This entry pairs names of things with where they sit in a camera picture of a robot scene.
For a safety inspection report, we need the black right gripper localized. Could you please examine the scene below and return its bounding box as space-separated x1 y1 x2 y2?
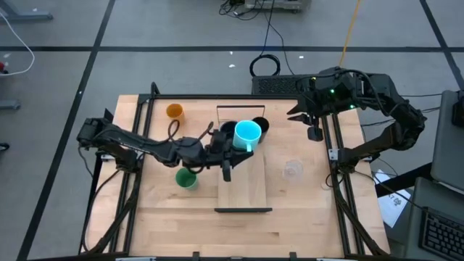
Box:
286 67 351 125

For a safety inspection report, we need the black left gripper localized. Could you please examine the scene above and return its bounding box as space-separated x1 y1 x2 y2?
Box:
176 129 254 172

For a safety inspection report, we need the cyan ceramic mug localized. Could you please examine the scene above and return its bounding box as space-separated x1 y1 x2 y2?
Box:
232 120 262 154

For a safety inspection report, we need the dark blue enamel mug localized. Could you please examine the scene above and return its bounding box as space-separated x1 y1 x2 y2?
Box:
219 120 239 141

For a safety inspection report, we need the tall black cup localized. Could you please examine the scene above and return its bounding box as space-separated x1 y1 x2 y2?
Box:
252 116 270 144

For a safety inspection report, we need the clear glass cup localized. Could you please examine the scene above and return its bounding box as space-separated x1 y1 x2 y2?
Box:
281 158 305 183

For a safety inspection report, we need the green plastic cup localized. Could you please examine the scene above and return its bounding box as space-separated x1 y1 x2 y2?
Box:
175 167 199 191

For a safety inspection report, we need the wooden tray board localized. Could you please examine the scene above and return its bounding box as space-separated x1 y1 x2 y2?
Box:
213 104 273 214

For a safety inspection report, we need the black computer case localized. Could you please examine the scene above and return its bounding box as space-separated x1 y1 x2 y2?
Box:
251 73 309 96

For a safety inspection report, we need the orange plastic cup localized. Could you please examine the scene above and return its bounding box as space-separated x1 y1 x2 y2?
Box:
165 103 186 123

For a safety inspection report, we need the white printed paper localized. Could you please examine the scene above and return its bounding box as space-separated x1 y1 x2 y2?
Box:
373 169 413 228

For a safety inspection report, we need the grey laptop lid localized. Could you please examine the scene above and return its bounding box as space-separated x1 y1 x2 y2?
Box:
430 89 464 195

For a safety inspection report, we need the black keyboard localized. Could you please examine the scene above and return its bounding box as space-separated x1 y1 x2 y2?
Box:
418 207 464 261

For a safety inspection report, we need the grey table foot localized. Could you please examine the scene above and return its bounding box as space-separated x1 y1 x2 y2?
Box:
0 99 22 111
0 0 54 22

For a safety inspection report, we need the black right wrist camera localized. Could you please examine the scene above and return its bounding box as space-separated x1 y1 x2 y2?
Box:
307 124 325 143

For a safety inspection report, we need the black aluminium table frame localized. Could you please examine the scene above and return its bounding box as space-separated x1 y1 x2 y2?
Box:
78 81 391 261

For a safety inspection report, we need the black floor cable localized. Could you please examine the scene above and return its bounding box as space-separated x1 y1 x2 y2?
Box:
270 21 295 76

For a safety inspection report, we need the black coiled cable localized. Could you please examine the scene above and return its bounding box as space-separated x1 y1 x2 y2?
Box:
249 0 282 78

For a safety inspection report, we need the yellow cable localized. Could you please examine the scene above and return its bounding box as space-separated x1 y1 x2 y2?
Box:
337 0 363 69

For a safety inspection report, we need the thin black cable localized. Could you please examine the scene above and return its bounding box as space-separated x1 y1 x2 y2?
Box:
400 93 443 99

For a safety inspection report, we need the white cable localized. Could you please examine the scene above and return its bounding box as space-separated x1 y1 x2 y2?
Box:
0 12 36 77

